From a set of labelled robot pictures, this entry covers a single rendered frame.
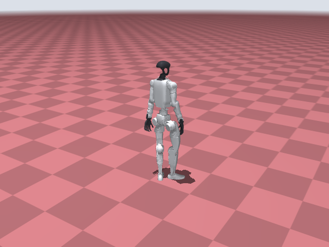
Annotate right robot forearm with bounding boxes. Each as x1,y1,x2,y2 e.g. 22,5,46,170
173,101,184,122

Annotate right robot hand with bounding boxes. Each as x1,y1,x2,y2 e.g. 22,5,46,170
178,119,184,135

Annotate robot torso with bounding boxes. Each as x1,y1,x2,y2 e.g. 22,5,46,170
153,77,171,126

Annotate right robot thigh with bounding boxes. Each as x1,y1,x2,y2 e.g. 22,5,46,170
165,119,180,154

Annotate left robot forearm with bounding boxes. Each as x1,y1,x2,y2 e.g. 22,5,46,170
147,101,154,118

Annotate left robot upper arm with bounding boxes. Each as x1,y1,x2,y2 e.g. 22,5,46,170
149,80,155,103

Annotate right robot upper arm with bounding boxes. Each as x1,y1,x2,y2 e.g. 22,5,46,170
167,81,177,107

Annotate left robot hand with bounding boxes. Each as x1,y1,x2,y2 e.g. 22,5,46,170
144,114,153,131

